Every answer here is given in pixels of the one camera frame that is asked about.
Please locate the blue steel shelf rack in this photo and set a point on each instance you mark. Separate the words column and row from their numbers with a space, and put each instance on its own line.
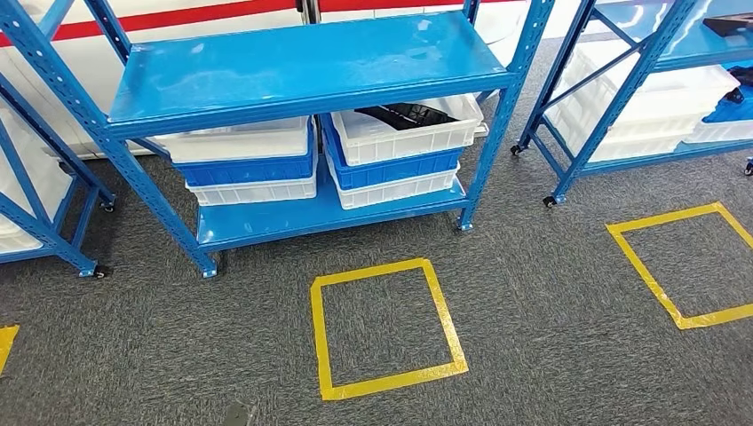
column 35, row 223
column 676, row 41
column 294, row 64

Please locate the black glossy panel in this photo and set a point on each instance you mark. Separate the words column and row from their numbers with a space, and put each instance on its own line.
column 406, row 116

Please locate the yellow floor tape square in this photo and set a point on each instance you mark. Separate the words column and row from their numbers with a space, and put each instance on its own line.
column 6, row 344
column 317, row 329
column 641, row 267

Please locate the black flat panel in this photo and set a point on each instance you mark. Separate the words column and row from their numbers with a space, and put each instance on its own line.
column 732, row 25

